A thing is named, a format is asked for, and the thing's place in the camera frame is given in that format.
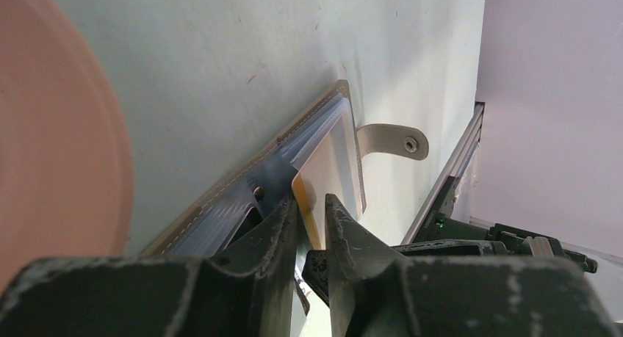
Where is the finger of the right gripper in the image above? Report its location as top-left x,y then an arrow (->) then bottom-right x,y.
392,239 -> 492,256
295,249 -> 330,308

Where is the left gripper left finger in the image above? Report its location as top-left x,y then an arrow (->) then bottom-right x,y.
1,196 -> 298,336

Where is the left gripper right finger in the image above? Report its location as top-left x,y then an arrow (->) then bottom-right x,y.
325,194 -> 619,336

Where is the gold card magnetic stripe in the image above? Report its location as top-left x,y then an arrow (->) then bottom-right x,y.
292,112 -> 364,250

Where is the grey card holder wallet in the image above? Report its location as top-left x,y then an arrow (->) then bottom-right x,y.
145,79 -> 430,256

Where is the pink oval tray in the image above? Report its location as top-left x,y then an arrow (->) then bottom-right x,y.
1,0 -> 133,286

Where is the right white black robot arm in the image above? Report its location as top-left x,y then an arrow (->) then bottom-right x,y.
393,176 -> 598,274

